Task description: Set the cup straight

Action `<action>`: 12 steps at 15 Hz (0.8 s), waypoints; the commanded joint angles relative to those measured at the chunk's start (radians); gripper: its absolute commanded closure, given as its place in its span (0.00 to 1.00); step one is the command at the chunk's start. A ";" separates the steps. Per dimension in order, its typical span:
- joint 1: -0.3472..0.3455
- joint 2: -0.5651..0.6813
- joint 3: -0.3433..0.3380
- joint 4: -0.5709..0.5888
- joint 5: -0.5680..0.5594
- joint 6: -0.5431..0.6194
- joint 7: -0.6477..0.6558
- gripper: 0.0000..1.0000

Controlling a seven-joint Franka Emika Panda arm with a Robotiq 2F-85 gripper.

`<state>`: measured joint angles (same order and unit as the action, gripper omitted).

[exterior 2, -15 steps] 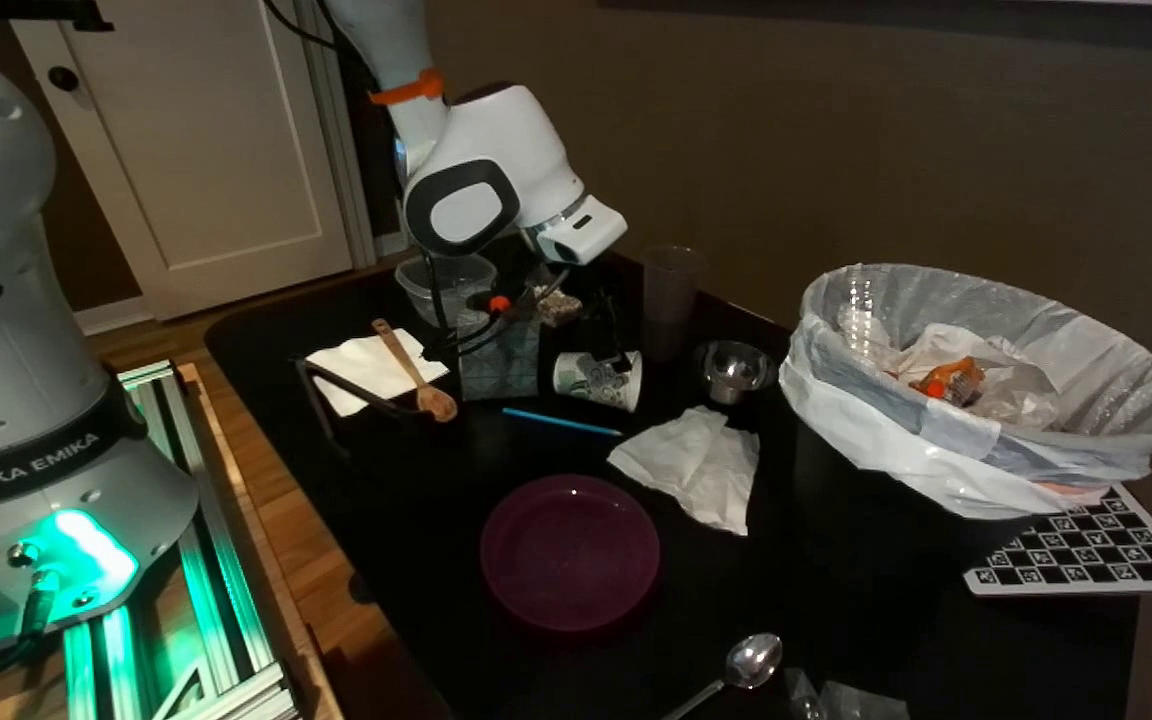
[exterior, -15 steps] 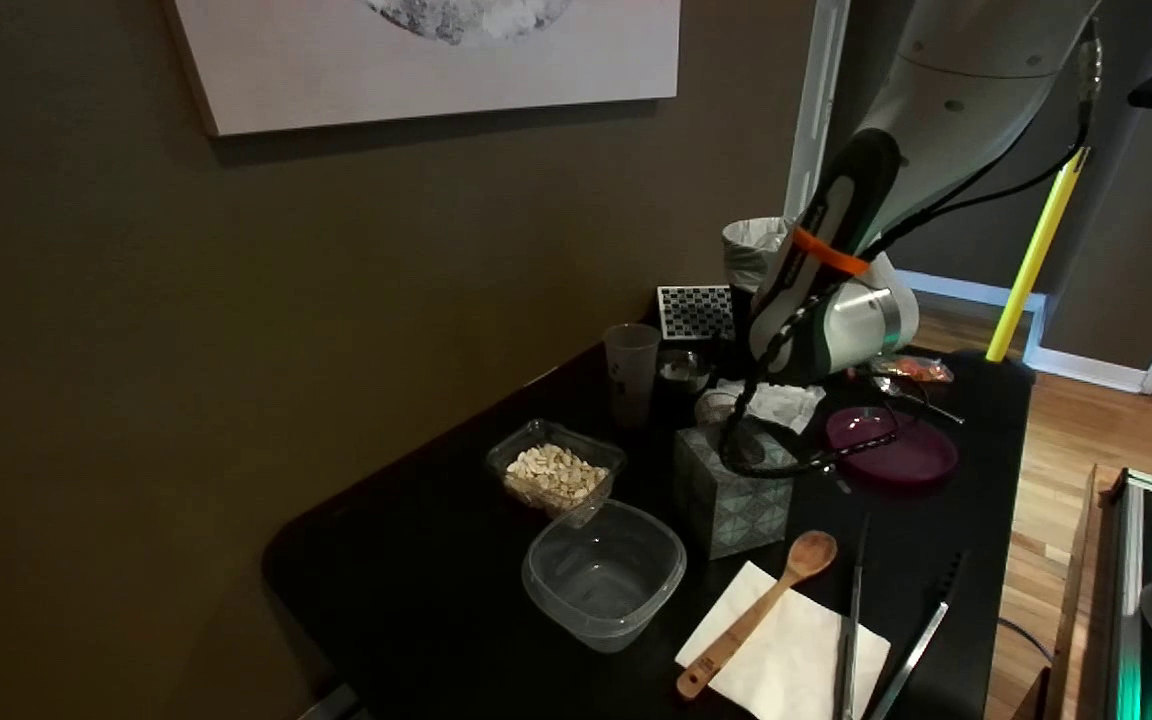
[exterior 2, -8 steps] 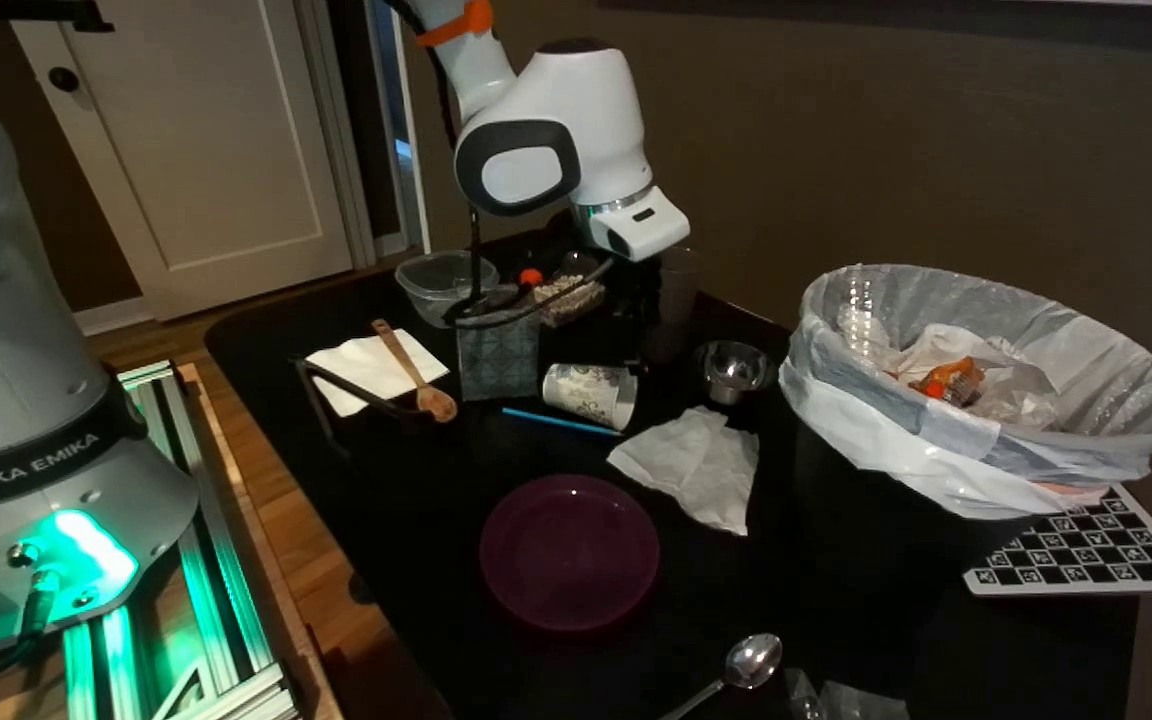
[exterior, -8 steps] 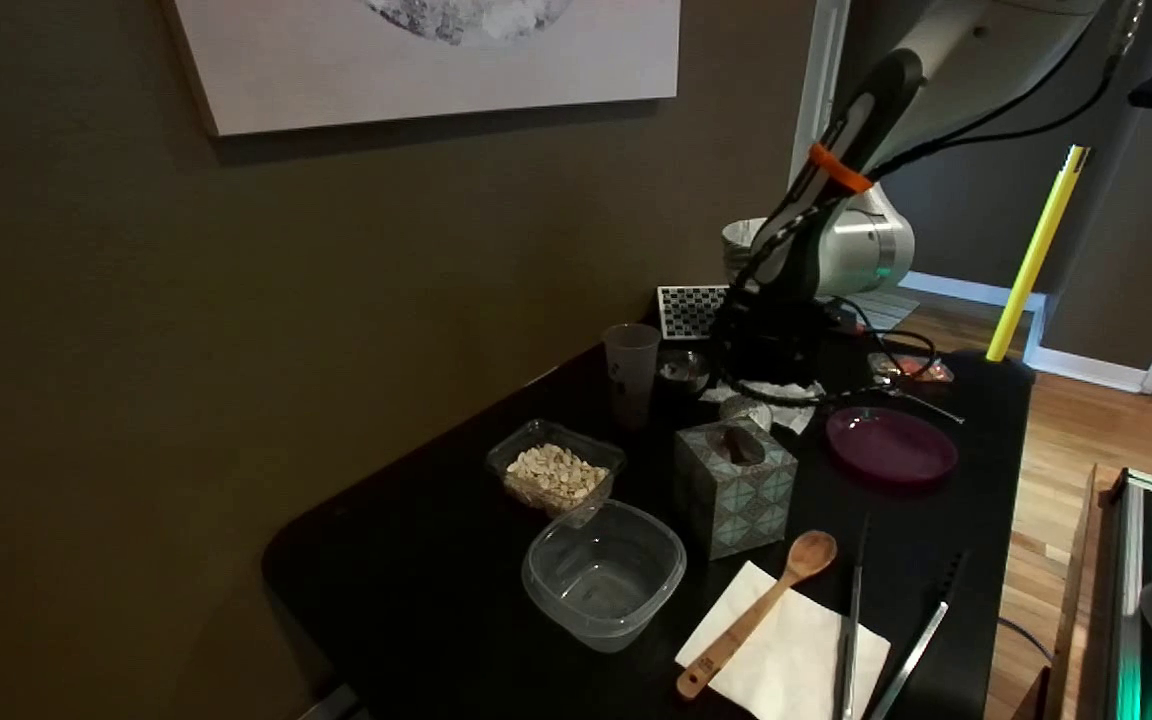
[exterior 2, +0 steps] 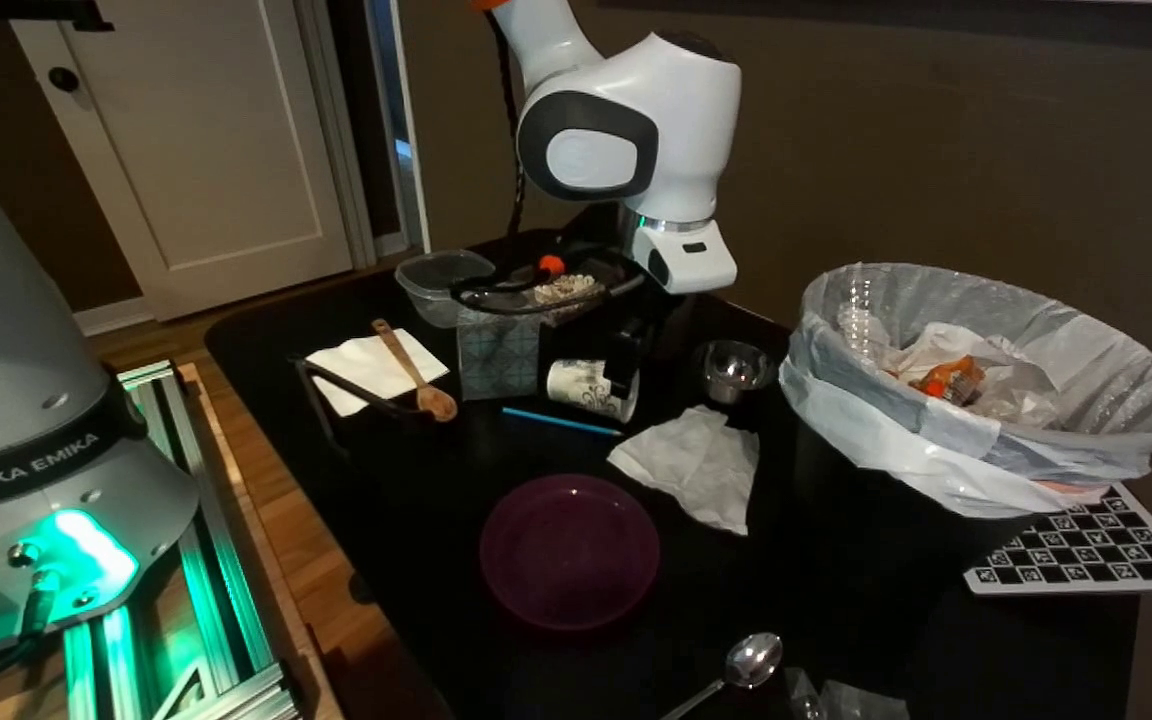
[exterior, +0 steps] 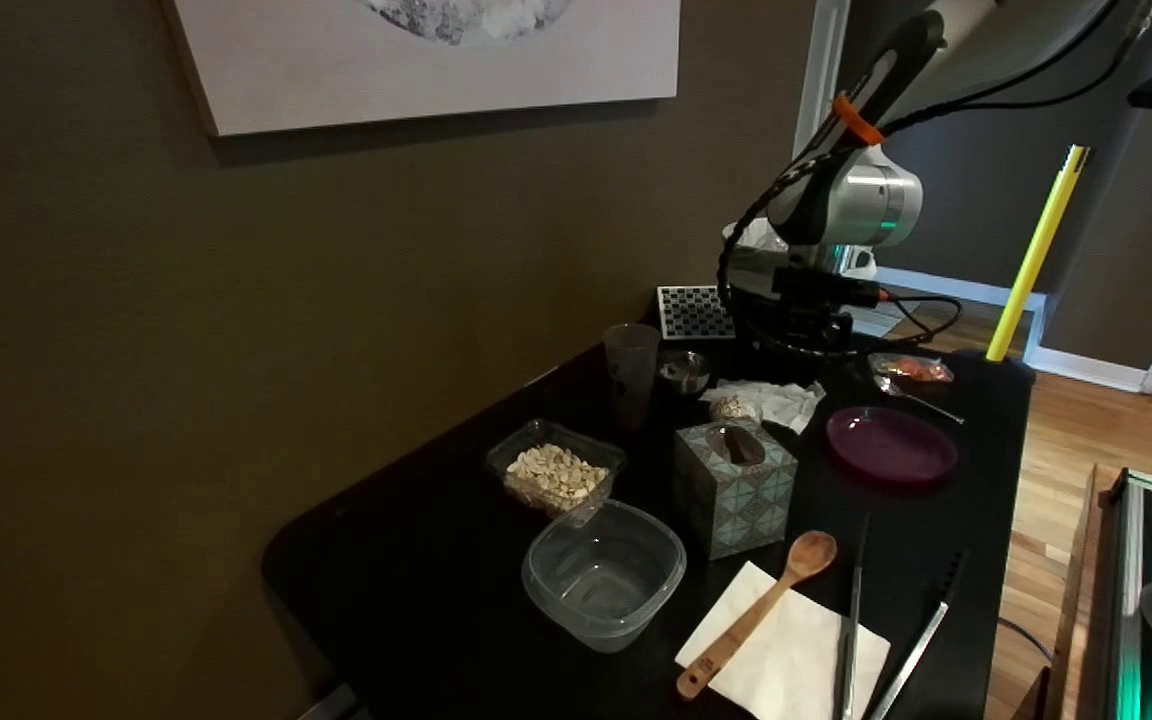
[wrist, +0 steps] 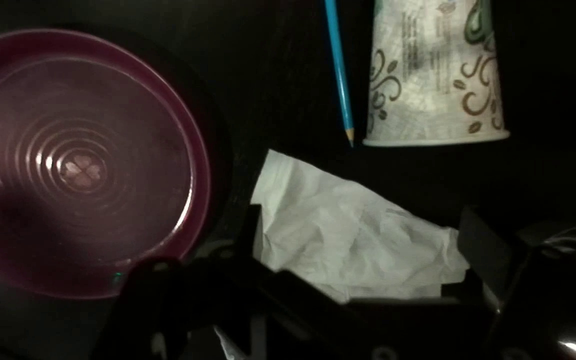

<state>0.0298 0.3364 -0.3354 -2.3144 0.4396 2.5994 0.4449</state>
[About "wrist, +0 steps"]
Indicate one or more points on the patterned white paper cup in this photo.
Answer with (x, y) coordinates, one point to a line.
(428, 81)

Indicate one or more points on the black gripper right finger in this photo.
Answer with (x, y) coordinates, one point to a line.
(435, 327)

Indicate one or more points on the purple round plate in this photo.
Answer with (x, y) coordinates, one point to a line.
(81, 166)

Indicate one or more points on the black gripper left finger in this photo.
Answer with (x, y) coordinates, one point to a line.
(268, 312)

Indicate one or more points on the blue pencil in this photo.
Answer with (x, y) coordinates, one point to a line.
(338, 67)

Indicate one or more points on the crumpled white tissue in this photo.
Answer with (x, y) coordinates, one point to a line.
(341, 226)

